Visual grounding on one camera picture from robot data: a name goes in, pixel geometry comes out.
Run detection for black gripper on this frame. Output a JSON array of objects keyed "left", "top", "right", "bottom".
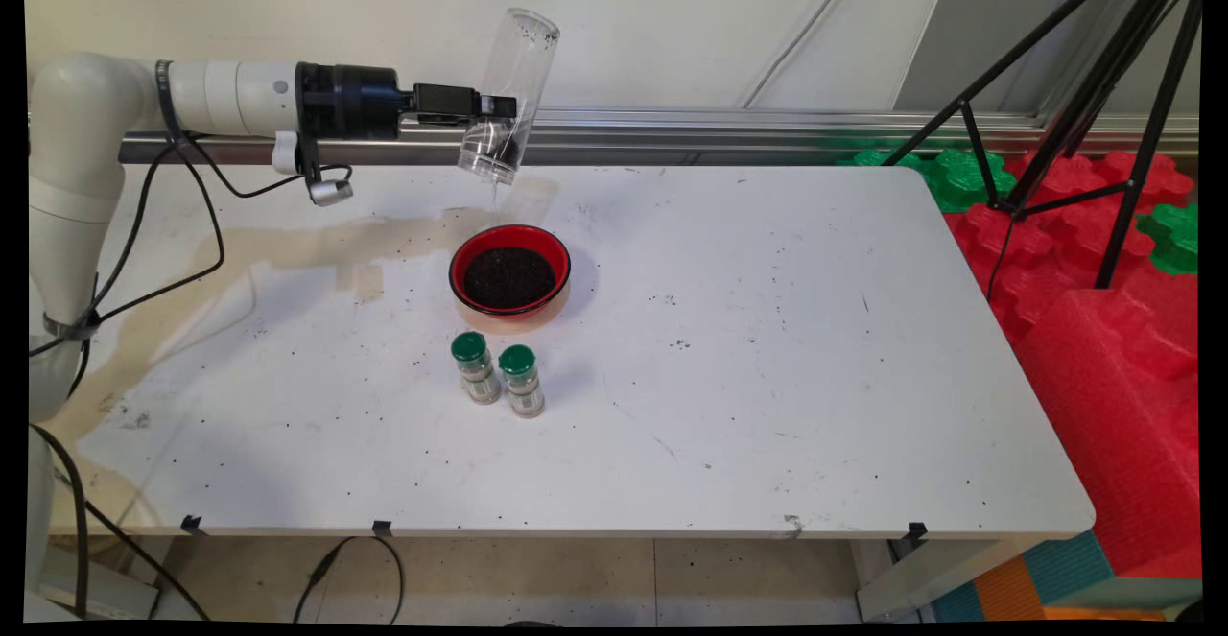
[{"left": 295, "top": 62, "right": 520, "bottom": 144}]

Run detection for clear plastic jar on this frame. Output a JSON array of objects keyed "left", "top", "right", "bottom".
[{"left": 457, "top": 8, "right": 561, "bottom": 186}]

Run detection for red bowl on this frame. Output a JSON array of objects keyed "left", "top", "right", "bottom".
[{"left": 448, "top": 224, "right": 573, "bottom": 318}]

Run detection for black seeds pile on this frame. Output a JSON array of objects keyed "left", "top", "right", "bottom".
[{"left": 463, "top": 246, "right": 557, "bottom": 311}]

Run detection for green lid spice jar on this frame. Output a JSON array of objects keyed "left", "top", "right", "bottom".
[
  {"left": 498, "top": 344, "right": 547, "bottom": 419},
  {"left": 451, "top": 331, "right": 503, "bottom": 406}
]

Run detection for green foam piece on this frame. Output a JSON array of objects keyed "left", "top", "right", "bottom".
[
  {"left": 1137, "top": 202, "right": 1200, "bottom": 277},
  {"left": 844, "top": 147, "right": 925, "bottom": 173},
  {"left": 923, "top": 147, "right": 1018, "bottom": 215}
]

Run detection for red foam puzzle pieces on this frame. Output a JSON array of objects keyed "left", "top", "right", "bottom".
[{"left": 945, "top": 149, "right": 1200, "bottom": 344}]

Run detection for black tripod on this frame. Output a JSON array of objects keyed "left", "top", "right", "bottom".
[{"left": 881, "top": 0, "right": 1205, "bottom": 290}]

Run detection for white table leg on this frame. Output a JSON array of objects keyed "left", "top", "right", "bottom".
[{"left": 854, "top": 535, "right": 1032, "bottom": 623}]

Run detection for large red foam block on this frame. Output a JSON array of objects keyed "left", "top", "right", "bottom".
[{"left": 1012, "top": 289, "right": 1202, "bottom": 579}]

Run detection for blue orange foam mat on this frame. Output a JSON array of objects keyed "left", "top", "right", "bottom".
[{"left": 931, "top": 530, "right": 1202, "bottom": 623}]

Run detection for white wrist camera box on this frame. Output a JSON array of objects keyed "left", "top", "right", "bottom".
[{"left": 272, "top": 130, "right": 354, "bottom": 207}]

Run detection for aluminium wall rail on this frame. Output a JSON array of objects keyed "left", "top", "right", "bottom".
[{"left": 120, "top": 102, "right": 1200, "bottom": 167}]

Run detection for black camera cable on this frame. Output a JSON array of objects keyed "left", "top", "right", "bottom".
[{"left": 29, "top": 132, "right": 354, "bottom": 361}]

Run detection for black arm strap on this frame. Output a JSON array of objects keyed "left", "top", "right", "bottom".
[{"left": 153, "top": 59, "right": 180, "bottom": 146}]

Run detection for white wall conduit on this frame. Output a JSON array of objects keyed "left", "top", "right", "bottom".
[{"left": 739, "top": 0, "right": 864, "bottom": 109}]

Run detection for grey arm strap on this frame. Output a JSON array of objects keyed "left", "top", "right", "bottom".
[{"left": 40, "top": 309, "right": 103, "bottom": 342}]

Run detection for black cable with plug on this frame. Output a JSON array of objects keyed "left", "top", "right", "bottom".
[{"left": 293, "top": 535, "right": 406, "bottom": 625}]

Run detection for thick black floor cable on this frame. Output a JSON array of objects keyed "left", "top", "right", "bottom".
[{"left": 29, "top": 423, "right": 213, "bottom": 623}]

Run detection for white frame bar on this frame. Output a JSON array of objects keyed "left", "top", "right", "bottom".
[{"left": 34, "top": 545, "right": 160, "bottom": 620}]

